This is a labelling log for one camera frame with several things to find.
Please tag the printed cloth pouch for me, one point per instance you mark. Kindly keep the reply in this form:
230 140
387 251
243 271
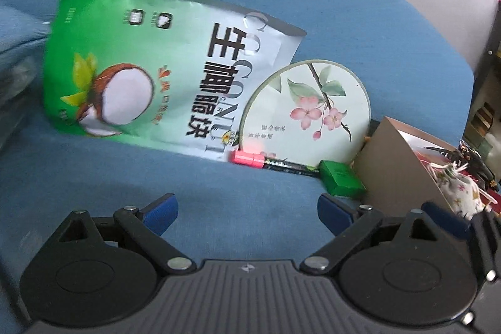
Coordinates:
458 189

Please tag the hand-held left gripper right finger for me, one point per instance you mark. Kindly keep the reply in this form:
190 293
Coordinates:
332 212

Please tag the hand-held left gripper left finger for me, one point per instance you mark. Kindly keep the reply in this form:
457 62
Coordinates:
162 211

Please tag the beige cardboard box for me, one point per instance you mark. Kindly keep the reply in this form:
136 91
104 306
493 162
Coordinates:
391 169

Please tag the round floral paper fan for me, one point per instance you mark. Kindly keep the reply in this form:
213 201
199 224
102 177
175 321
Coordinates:
274 115

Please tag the green coconut snack bag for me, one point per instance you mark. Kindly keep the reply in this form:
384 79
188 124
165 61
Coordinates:
117 25

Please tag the blue pillow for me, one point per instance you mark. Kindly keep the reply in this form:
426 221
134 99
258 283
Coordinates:
19 28

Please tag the blue sofa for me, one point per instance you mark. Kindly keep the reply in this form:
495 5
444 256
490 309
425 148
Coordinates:
235 5

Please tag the pink highlighter pen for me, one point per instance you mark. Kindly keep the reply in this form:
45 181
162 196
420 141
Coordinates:
246 158

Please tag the small green box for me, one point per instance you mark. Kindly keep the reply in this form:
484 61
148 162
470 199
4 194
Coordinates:
340 176

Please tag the dark shelf unit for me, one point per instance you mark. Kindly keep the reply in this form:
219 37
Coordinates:
485 122

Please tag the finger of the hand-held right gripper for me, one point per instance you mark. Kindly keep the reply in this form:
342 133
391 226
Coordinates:
446 216

